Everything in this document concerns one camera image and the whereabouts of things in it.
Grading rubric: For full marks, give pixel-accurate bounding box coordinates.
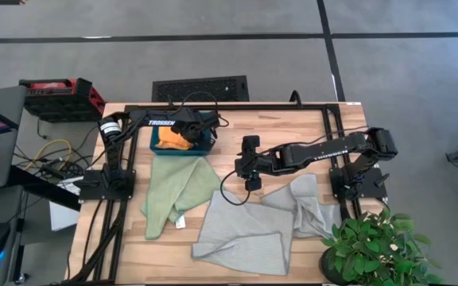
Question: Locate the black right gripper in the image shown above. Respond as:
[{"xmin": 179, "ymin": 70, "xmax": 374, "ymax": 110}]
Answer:
[{"xmin": 235, "ymin": 134, "xmax": 284, "ymax": 192}]

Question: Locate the orange microfiber towel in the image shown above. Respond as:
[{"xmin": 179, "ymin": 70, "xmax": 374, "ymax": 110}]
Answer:
[{"xmin": 155, "ymin": 126, "xmax": 195, "ymax": 151}]

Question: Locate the teal plastic bin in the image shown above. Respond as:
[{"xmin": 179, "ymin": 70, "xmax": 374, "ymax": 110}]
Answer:
[{"xmin": 149, "ymin": 110, "xmax": 217, "ymax": 157}]

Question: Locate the grey waffle-weave towel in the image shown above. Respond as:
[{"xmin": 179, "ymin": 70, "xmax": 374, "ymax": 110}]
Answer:
[{"xmin": 260, "ymin": 173, "xmax": 344, "ymax": 239}]

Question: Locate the green microfiber towel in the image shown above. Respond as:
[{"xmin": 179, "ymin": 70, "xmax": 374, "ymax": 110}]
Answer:
[{"xmin": 140, "ymin": 155, "xmax": 223, "ymax": 241}]

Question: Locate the grey ribbed microfiber towel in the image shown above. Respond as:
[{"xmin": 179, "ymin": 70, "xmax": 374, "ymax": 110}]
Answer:
[{"xmin": 191, "ymin": 189, "xmax": 296, "ymax": 276}]

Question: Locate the black perforated floor grate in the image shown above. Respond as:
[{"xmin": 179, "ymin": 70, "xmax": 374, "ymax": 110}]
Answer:
[{"xmin": 151, "ymin": 75, "xmax": 250, "ymax": 103}]

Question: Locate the red and black tool case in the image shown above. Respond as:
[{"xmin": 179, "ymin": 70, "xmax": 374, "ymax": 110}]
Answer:
[{"xmin": 18, "ymin": 77, "xmax": 107, "ymax": 123}]

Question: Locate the green potted plant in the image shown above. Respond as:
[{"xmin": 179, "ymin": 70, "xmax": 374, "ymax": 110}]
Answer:
[{"xmin": 318, "ymin": 208, "xmax": 444, "ymax": 286}]

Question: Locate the white paper sheet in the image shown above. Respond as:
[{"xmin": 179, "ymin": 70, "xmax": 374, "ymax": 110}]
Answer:
[{"xmin": 49, "ymin": 176, "xmax": 83, "ymax": 232}]

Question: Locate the black diagonal desk bar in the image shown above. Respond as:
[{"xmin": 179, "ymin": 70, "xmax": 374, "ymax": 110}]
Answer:
[{"xmin": 8, "ymin": 164, "xmax": 82, "ymax": 211}]

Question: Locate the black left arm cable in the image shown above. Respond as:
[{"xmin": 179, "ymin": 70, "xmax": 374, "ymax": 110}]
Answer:
[{"xmin": 168, "ymin": 91, "xmax": 230, "ymax": 129}]

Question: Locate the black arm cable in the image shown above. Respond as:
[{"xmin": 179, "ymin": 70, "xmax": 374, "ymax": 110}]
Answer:
[
  {"xmin": 168, "ymin": 91, "xmax": 230, "ymax": 129},
  {"xmin": 219, "ymin": 126, "xmax": 370, "ymax": 207}
]

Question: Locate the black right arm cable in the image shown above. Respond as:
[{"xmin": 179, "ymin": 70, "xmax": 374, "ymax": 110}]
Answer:
[{"xmin": 219, "ymin": 126, "xmax": 370, "ymax": 207}]

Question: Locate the black aluminium table frame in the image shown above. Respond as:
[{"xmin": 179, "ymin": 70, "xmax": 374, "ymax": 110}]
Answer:
[{"xmin": 64, "ymin": 102, "xmax": 363, "ymax": 285}]

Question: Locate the black cable hook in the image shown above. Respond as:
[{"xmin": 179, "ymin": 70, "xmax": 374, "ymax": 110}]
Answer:
[{"xmin": 289, "ymin": 90, "xmax": 304, "ymax": 109}]

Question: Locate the yellow cable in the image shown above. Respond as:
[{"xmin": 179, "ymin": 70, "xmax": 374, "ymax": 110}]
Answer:
[{"xmin": 21, "ymin": 138, "xmax": 73, "ymax": 172}]

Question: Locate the black floor cable bundle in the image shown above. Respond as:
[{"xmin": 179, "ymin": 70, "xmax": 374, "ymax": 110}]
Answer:
[{"xmin": 14, "ymin": 118, "xmax": 103, "ymax": 180}]

